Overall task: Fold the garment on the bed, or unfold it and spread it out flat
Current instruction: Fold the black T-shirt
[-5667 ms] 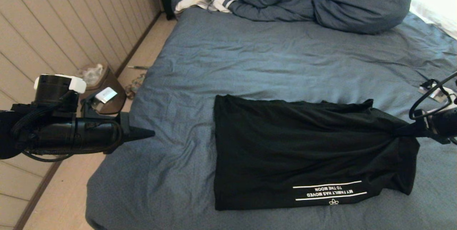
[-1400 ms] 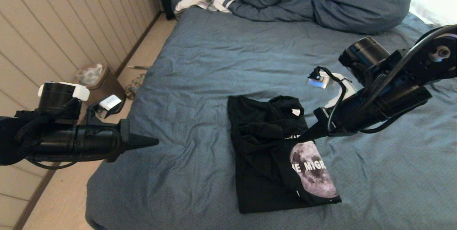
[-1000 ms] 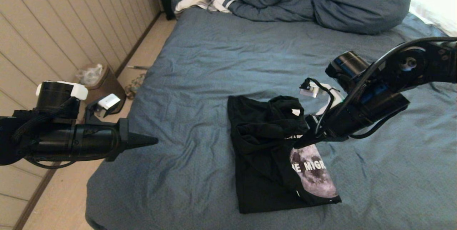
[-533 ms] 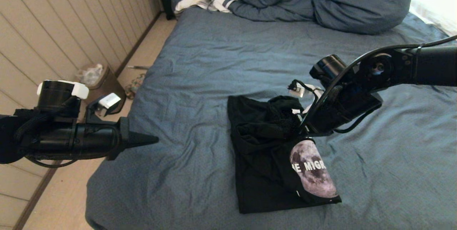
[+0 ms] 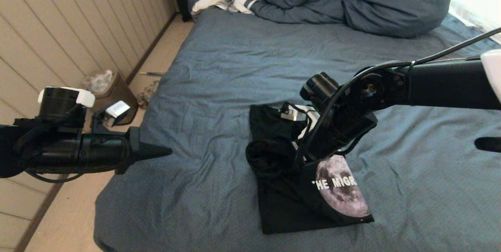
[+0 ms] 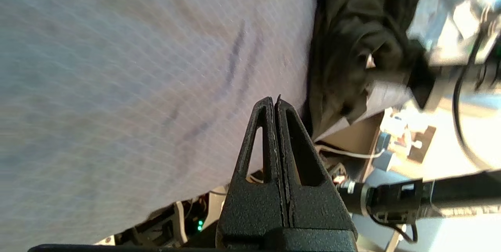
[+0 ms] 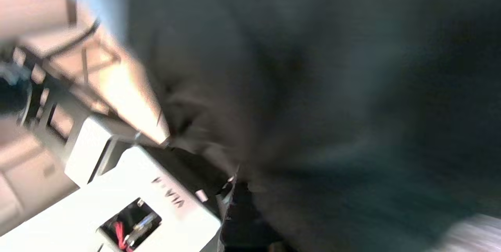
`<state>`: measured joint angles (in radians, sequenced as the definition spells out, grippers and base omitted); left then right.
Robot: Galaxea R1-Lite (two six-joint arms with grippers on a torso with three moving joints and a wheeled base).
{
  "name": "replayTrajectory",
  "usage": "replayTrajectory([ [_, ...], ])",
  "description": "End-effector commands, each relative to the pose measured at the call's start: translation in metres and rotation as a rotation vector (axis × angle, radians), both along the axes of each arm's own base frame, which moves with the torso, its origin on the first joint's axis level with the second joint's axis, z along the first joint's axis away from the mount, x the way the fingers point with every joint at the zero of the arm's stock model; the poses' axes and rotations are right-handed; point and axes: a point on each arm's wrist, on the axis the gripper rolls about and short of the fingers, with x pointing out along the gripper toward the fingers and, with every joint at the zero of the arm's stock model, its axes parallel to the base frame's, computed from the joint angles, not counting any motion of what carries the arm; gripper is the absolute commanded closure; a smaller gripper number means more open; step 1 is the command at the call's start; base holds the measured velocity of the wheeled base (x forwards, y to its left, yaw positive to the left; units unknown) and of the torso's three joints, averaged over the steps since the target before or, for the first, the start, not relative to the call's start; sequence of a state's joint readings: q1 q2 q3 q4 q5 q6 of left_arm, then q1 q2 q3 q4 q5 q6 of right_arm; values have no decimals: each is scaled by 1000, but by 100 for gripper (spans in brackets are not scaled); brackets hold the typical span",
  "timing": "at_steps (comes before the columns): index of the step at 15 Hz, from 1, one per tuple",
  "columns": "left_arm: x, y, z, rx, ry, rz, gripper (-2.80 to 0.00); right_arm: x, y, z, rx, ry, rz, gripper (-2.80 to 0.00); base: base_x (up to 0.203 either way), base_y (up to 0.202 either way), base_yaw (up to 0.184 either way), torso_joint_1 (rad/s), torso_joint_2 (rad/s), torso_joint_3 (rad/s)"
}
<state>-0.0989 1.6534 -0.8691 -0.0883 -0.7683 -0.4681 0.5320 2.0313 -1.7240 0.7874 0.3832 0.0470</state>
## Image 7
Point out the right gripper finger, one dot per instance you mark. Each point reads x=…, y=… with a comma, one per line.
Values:
x=242, y=220

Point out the black moon print T-shirt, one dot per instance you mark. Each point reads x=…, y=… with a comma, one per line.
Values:
x=332, y=107

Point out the white and black robot chassis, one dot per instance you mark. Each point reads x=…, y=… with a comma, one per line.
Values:
x=98, y=189

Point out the blue bed sheet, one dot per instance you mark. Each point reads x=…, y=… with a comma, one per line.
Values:
x=94, y=1

